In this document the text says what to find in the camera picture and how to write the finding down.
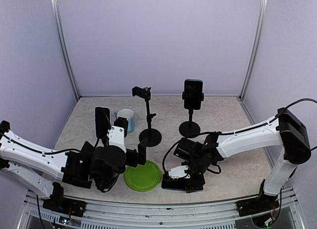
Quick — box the black folding phone stand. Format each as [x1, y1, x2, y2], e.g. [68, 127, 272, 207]
[81, 141, 95, 154]

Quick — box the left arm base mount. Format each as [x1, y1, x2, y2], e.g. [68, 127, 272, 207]
[43, 197, 86, 218]

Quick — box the left aluminium frame post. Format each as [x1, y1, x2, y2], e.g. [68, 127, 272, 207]
[51, 0, 81, 102]

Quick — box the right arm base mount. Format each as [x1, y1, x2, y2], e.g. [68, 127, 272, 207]
[236, 198, 279, 217]

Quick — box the green plate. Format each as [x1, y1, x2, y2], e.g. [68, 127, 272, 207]
[124, 160, 162, 192]

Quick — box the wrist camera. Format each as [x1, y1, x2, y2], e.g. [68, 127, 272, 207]
[106, 117, 128, 153]
[164, 165, 191, 182]

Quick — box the aluminium frame post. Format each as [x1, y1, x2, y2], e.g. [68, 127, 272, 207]
[239, 0, 268, 102]
[51, 0, 81, 102]

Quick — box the black phone blue case bottom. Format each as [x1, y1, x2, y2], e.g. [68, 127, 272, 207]
[161, 178, 185, 191]

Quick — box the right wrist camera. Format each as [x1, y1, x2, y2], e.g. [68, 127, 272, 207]
[164, 165, 191, 182]

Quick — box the front aluminium rail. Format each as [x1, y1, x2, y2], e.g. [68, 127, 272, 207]
[17, 193, 305, 229]

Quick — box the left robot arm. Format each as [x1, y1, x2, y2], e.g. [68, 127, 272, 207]
[0, 121, 148, 212]

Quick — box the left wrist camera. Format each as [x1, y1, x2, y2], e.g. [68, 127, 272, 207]
[106, 117, 128, 153]

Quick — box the short black clamp stand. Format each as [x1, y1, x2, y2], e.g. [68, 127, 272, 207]
[178, 90, 205, 138]

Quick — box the tall black clamp stand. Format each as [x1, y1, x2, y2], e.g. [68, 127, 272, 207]
[132, 86, 162, 147]

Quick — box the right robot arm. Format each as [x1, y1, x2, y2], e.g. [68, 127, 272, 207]
[167, 98, 316, 211]

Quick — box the light blue mug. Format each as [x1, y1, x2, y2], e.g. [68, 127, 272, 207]
[114, 109, 135, 134]

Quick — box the black phone white case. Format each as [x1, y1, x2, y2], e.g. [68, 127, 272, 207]
[95, 106, 111, 139]

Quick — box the right aluminium frame post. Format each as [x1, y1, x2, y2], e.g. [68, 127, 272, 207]
[239, 0, 268, 102]

